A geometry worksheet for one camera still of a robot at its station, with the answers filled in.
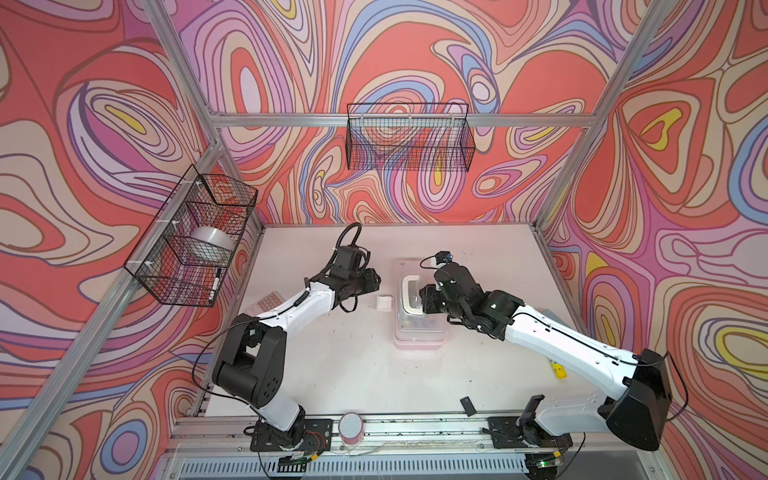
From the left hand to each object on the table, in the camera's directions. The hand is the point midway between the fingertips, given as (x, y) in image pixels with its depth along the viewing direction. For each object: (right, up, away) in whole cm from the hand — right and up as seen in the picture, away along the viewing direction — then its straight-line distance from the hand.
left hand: (379, 278), depth 90 cm
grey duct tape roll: (-40, +10, -20) cm, 46 cm away
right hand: (+12, -5, -12) cm, 18 cm away
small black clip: (+24, -33, -12) cm, 42 cm away
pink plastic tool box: (+10, -13, -10) cm, 19 cm away
